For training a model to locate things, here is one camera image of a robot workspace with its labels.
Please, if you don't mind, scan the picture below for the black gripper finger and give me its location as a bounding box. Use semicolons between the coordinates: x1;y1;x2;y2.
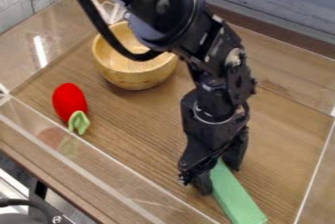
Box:
194;171;211;196
222;126;249;171

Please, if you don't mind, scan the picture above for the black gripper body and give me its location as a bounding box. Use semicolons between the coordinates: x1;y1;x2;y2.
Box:
177;102;252;187

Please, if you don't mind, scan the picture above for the green rectangular block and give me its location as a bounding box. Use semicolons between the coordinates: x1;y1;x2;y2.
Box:
209;160;268;224

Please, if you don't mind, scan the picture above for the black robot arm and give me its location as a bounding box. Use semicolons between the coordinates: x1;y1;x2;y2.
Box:
95;0;256;195

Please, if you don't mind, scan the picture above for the light wooden bowl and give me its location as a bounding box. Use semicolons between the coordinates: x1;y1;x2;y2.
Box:
91;34;178;90

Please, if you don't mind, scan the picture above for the clear acrylic front barrier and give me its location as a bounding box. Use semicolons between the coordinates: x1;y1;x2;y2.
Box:
0;87;218;224

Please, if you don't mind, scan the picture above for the red felt strawberry toy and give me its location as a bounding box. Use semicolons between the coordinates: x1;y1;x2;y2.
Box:
52;83;90;135

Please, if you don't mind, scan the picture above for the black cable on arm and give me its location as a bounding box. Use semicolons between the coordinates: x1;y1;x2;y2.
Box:
56;0;165;63

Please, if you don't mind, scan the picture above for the clear acrylic corner bracket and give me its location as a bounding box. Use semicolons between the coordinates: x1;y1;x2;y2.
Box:
91;0;126;24

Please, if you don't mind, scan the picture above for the black cable under table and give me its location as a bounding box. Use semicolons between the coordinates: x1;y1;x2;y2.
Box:
0;197;53;224

